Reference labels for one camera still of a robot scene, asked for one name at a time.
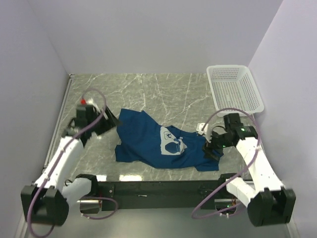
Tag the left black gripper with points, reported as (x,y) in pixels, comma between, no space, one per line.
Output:
(111,122)

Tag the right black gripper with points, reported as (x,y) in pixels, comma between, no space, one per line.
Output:
(207,149)

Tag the blue printed t shirt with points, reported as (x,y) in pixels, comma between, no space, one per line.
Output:
(144,140)

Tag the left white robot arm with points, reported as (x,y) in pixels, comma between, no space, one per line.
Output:
(47,200)

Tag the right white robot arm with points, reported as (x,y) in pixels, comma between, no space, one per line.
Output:
(257,187)

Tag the white plastic laundry basket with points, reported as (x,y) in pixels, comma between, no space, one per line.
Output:
(233,86)

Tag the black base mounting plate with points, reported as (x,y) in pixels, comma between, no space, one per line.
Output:
(156,194)

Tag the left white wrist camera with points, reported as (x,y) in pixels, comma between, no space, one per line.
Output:
(90,102)

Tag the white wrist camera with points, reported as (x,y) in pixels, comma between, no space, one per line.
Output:
(90,102)
(203,129)

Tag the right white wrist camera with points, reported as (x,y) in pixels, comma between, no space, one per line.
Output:
(203,129)

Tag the aluminium frame rail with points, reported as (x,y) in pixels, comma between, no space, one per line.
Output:
(22,228)

